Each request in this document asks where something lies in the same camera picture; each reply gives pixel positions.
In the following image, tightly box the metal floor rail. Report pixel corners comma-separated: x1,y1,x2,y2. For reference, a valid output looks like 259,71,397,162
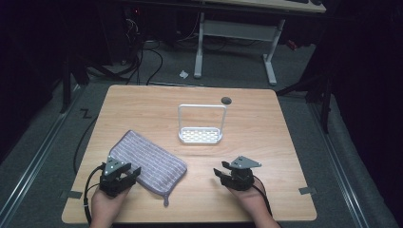
0,85,84,224
307,100,371,228

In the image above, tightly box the grey tape strip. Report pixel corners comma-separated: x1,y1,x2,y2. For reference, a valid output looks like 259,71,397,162
59,190,84,200
297,186,317,196

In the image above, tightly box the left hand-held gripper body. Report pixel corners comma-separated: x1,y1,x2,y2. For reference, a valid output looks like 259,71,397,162
99,155,134,198

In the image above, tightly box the black metal stand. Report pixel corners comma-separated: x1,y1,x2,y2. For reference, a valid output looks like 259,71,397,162
59,50,90,114
275,70,335,134

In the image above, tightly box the black floor cable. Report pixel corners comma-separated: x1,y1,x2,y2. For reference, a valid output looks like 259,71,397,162
72,115,100,175

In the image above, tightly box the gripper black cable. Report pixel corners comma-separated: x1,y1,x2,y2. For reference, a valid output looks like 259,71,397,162
252,175,274,218
83,162,106,226

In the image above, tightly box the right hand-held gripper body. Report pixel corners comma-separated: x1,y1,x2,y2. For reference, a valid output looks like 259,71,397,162
221,155,263,192

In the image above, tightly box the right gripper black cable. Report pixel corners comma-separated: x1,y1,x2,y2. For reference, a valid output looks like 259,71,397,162
252,175,274,218

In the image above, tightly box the white towel rack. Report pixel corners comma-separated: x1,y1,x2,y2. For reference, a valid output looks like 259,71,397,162
177,104,228,145

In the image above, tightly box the bundle of black cables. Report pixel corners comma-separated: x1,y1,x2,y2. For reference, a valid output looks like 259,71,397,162
123,13,164,86

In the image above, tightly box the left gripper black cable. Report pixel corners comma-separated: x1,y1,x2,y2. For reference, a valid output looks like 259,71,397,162
83,162,106,226

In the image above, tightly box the purple striped cloth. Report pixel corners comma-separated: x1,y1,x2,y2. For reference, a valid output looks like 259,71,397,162
108,129,188,208

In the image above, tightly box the white-legged desk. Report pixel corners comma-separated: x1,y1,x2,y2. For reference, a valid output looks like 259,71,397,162
192,0,327,86

